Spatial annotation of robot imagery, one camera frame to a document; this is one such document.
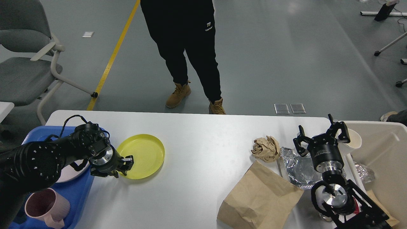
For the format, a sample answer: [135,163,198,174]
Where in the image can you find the foil piece in bin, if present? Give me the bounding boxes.
[353,161,376,184]

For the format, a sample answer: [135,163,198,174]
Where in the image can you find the crumpled brown paper ball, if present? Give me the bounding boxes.
[251,136,281,163]

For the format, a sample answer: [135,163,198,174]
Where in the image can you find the yellow plate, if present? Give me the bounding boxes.
[117,134,165,179]

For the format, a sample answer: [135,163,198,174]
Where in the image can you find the grey office chair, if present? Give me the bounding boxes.
[0,0,98,125]

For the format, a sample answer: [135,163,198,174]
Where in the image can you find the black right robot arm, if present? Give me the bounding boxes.
[293,114,391,229]

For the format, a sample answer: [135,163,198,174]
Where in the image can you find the person in black trousers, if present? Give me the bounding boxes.
[141,0,225,115]

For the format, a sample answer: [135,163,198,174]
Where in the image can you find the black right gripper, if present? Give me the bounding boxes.
[293,114,351,173]

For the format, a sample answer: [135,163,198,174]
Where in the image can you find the pink plate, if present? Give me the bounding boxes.
[56,162,90,184]

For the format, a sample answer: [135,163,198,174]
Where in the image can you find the white chair base with casters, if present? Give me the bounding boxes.
[374,32,407,87]

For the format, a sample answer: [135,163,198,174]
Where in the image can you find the brown paper bag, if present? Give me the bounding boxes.
[217,161,304,229]

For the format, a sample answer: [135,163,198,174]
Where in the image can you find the white paper cup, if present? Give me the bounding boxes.
[345,129,362,149]

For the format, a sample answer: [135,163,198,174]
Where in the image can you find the blue plastic tray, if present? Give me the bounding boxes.
[9,126,94,229]

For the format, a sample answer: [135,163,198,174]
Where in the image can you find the crumpled aluminium foil tray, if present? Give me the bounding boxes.
[278,147,322,190]

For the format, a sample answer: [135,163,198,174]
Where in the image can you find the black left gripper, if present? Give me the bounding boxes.
[89,146,134,178]

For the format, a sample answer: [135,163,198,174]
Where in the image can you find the white stand with black bag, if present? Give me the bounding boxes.
[360,0,407,22]

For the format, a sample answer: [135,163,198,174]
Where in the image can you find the metal floor socket plate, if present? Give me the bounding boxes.
[274,103,290,115]
[290,103,307,114]

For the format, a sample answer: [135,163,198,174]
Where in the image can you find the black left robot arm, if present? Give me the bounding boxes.
[1,118,134,229]

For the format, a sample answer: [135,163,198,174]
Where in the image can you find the crushed red soda can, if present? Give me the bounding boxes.
[319,212,333,223]

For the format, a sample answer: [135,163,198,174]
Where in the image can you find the beige plastic bin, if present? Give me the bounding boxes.
[340,121,407,229]

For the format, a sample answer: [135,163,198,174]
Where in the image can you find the pink mug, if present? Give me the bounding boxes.
[24,188,70,229]

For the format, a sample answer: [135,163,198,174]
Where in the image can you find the brown paper in bin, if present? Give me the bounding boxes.
[366,190,400,227]

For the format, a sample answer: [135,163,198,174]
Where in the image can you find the shoe at right edge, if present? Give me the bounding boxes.
[380,109,407,126]

